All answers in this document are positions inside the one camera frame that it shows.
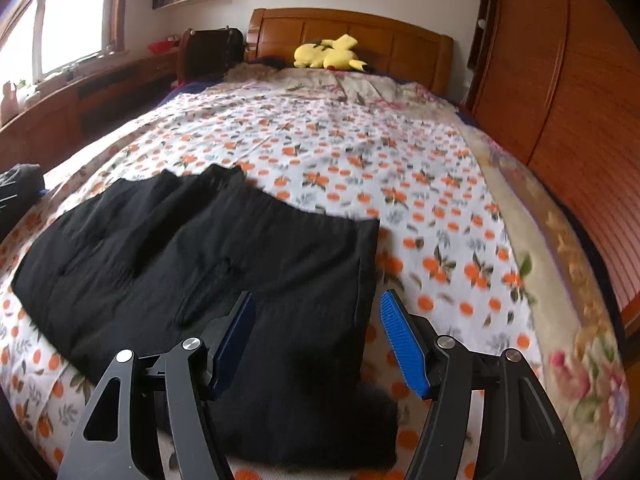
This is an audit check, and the pink figurine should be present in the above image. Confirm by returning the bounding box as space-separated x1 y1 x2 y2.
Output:
0 81 20 117

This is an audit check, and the wooden framed window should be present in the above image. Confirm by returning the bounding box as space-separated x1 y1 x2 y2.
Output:
0 0 128 92

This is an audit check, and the wooden louvered wardrobe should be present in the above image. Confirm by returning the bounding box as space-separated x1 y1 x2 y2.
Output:
467 0 640 333

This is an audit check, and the yellow plush toy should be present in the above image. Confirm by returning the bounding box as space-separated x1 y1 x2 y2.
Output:
293 34 369 73

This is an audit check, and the black button-up jacket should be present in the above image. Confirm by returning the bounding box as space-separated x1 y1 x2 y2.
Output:
11 164 399 471

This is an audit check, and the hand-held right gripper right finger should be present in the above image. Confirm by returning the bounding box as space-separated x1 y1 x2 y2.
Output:
380 289 583 480

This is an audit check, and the beige floral quilt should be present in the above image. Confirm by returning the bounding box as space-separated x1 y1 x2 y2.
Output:
225 65 632 461

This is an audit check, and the black bag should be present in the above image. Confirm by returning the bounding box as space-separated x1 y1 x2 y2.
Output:
177 26 245 83

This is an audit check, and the orange print bed sheet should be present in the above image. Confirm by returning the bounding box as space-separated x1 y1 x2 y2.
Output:
0 80 548 480

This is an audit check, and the wooden window-side cabinet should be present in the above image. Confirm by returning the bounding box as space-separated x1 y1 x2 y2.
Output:
0 51 182 173

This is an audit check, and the wooden bed headboard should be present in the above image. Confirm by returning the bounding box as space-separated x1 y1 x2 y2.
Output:
245 7 455 97

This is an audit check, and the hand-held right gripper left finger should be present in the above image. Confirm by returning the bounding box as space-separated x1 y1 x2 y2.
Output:
59 290 257 480

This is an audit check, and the dark folded cloth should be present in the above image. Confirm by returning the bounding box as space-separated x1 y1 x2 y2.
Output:
0 163 46 233

